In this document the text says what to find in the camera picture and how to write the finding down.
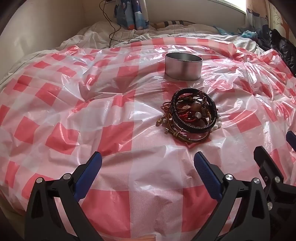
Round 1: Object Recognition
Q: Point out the striped stuffed toy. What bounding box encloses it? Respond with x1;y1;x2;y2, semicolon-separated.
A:
151;20;192;29

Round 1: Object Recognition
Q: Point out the black puffer jacket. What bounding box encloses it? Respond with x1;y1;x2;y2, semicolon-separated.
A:
257;28;296;77

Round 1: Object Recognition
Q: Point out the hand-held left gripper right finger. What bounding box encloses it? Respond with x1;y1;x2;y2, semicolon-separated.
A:
194;152;278;241

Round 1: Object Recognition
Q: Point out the red checkered plastic sheet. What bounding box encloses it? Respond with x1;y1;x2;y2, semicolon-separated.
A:
0;36;296;241

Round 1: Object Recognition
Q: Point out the round metal tin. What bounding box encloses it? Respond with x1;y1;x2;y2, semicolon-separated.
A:
165;52;203;81

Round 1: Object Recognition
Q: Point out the blue cartoon curtain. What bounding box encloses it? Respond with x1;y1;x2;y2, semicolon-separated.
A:
114;0;151;30

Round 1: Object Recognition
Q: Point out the white striped quilt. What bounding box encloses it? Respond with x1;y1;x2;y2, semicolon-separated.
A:
0;21;264;86

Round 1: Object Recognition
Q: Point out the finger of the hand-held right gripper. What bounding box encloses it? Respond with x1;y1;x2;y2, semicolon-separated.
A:
254;146;296;223
286;131;296;151

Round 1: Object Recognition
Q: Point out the pale cartoon curtain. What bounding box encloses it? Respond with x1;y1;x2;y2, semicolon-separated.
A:
245;0;271;37

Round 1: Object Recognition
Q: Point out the blue plastic bag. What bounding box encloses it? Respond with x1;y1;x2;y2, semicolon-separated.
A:
238;30;258;40

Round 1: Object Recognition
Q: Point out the tree print wardrobe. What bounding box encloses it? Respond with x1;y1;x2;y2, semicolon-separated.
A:
268;0;296;47

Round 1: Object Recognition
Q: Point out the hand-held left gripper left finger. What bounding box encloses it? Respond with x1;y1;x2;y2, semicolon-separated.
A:
24;152;103;241

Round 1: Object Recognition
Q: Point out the black charger cable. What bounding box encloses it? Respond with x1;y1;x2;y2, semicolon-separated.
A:
99;0;142;47

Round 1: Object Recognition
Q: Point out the pile of mixed bracelets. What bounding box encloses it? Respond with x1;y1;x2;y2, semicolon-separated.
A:
156;88;219;142

